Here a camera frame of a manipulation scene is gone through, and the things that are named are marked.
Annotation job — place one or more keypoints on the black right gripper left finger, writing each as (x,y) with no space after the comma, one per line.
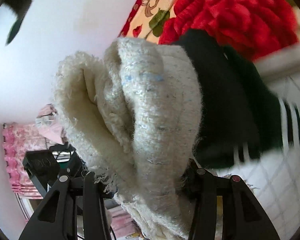
(56,215)

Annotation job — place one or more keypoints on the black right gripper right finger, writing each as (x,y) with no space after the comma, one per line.
(224,208)

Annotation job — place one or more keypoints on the white fluffy sweater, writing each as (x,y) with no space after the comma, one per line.
(133,118)

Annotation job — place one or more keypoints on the pink floral curtain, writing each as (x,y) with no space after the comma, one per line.
(21,138)

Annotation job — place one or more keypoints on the white patterned bed sheet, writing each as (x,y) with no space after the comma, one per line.
(272,167)

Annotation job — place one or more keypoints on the dark green striped garment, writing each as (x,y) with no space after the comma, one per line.
(241,118)

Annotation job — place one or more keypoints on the red floral blanket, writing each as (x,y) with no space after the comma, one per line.
(255,28)

